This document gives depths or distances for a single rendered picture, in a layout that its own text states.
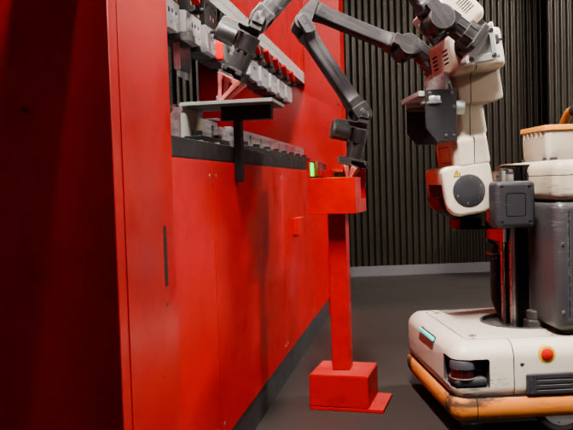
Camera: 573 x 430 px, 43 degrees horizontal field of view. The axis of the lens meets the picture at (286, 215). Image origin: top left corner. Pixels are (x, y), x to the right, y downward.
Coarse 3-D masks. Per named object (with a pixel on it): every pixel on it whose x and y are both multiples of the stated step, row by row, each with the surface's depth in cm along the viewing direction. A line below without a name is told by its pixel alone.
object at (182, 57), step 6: (174, 48) 207; (180, 48) 207; (186, 48) 212; (174, 54) 207; (180, 54) 206; (186, 54) 212; (174, 60) 207; (180, 60) 206; (186, 60) 212; (174, 66) 207; (180, 66) 206; (186, 66) 212; (180, 72) 209; (186, 72) 213; (186, 78) 214
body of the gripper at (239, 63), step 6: (234, 54) 208; (240, 54) 207; (246, 54) 207; (234, 60) 207; (240, 60) 207; (246, 60) 208; (222, 66) 206; (228, 66) 205; (234, 66) 207; (240, 66) 208; (246, 66) 209; (234, 72) 209; (240, 72) 205
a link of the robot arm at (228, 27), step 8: (224, 16) 207; (256, 16) 205; (264, 16) 206; (224, 24) 206; (232, 24) 207; (240, 24) 207; (256, 24) 206; (216, 32) 206; (224, 32) 206; (232, 32) 206; (256, 32) 209; (224, 40) 207; (232, 40) 206
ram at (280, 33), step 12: (216, 0) 234; (240, 0) 268; (252, 0) 288; (300, 0) 412; (228, 12) 249; (288, 12) 371; (276, 24) 338; (288, 24) 371; (276, 36) 337; (288, 36) 370; (264, 48) 309; (288, 48) 369; (300, 48) 408; (300, 60) 407
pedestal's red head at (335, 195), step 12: (312, 180) 242; (324, 180) 241; (336, 180) 240; (348, 180) 239; (360, 180) 247; (312, 192) 242; (324, 192) 241; (336, 192) 240; (348, 192) 239; (360, 192) 247; (312, 204) 242; (324, 204) 241; (336, 204) 240; (348, 204) 239; (360, 204) 246
